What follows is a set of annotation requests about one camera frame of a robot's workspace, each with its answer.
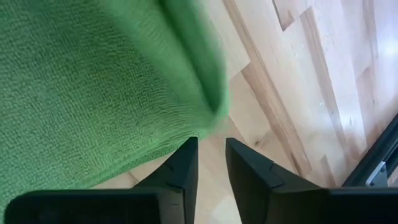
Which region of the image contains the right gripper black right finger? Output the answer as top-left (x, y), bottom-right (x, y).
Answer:
top-left (225, 138), bottom-right (398, 224)

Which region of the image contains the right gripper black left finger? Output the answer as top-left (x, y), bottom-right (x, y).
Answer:
top-left (4, 136), bottom-right (200, 224)

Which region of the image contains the green microfiber towel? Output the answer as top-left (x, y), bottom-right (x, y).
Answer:
top-left (0, 0), bottom-right (231, 215)

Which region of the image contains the black aluminium frame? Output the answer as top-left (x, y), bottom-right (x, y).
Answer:
top-left (341, 113), bottom-right (398, 188)

